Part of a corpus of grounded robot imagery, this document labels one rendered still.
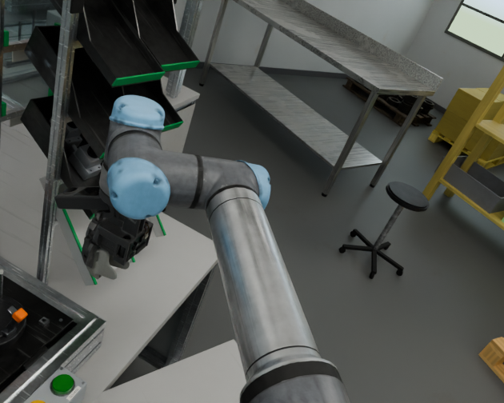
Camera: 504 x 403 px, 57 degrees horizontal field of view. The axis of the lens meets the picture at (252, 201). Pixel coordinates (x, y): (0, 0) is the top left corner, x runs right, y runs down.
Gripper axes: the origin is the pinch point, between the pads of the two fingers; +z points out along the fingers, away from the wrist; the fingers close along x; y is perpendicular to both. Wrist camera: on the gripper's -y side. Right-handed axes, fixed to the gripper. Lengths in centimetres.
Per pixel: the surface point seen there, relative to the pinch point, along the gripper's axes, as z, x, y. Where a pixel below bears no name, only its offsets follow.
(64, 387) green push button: 26.0, -7.2, 2.4
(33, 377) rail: 27.9, -8.1, -4.5
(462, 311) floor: 123, 242, 144
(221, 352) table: 37, 30, 24
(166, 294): 37, 38, 1
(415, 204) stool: 63, 237, 76
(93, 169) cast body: -2.6, 22.5, -19.5
